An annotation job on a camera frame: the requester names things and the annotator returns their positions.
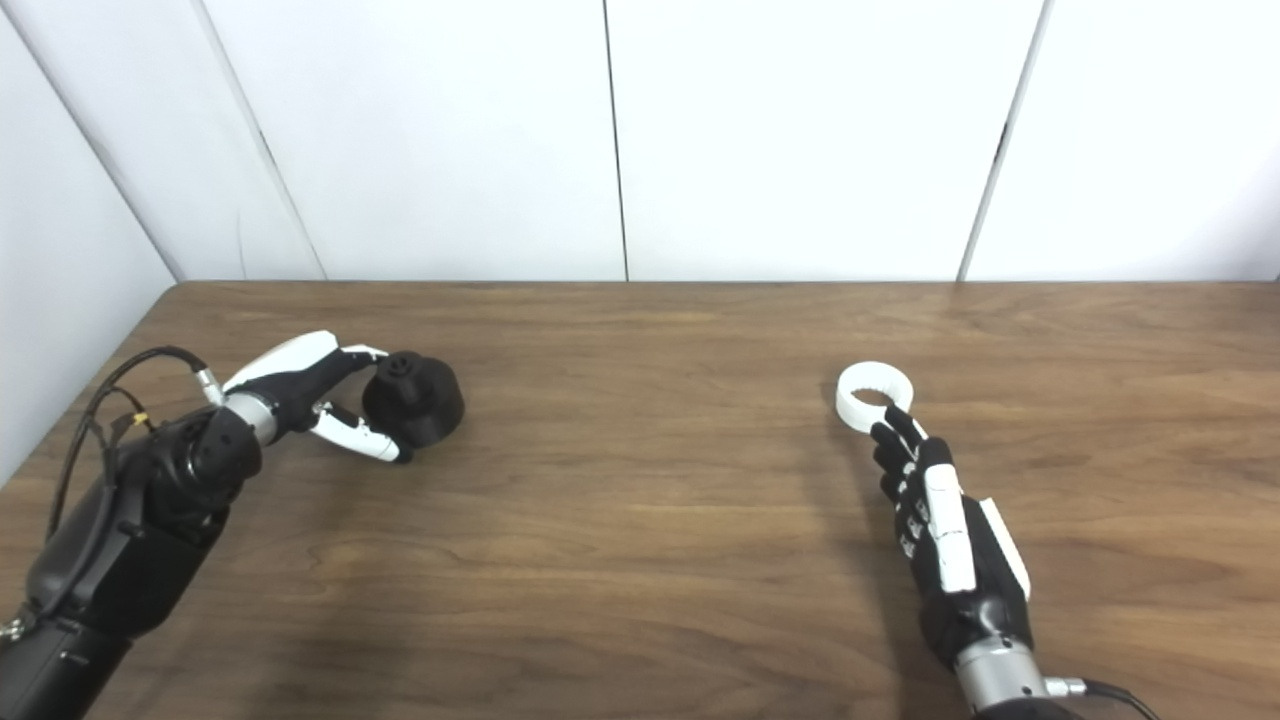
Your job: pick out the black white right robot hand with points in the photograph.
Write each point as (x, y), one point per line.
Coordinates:
(950, 540)

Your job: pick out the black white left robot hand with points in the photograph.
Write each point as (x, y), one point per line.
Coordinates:
(295, 380)

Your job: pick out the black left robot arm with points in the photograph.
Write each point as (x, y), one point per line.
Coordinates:
(130, 540)

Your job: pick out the round black part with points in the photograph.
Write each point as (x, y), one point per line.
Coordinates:
(420, 405)

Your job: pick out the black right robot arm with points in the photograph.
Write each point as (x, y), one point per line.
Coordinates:
(1000, 680)

